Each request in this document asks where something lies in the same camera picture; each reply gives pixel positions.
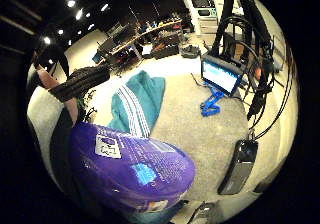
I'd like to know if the white drawer cabinet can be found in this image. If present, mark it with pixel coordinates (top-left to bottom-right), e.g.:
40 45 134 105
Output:
197 16 220 36

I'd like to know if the black rectangular device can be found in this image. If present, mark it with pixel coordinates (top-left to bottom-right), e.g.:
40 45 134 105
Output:
217 138 260 196

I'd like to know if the black stand with cables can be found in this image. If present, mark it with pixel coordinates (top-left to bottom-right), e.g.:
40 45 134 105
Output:
210 0 278 122

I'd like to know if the purple plastic packet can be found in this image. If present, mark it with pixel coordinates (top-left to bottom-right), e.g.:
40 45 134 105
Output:
68 121 197 215

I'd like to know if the black cable loop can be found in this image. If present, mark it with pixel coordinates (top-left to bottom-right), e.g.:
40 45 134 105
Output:
247 40 298 142

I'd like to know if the long wooden workbench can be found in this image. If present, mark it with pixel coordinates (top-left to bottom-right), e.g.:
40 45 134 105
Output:
93 17 185 67

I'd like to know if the tablet with lit screen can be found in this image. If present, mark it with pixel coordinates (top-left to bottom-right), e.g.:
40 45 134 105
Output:
200 54 245 98

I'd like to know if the white microwave oven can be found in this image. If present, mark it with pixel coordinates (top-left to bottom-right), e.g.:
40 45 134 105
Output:
191 0 218 19

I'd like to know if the teal towel with white stripes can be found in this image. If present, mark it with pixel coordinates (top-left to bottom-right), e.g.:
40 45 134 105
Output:
107 69 167 139

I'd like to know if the group of ceiling lamps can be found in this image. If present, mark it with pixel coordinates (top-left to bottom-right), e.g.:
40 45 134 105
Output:
41 0 114 47

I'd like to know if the black bag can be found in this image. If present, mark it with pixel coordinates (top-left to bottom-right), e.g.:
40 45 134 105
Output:
179 43 202 60

